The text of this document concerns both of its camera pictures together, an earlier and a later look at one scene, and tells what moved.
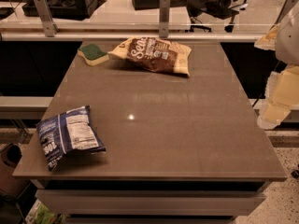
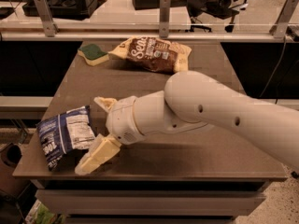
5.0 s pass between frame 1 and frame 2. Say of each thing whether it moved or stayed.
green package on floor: stayed
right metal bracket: stayed
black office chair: stayed
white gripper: moved
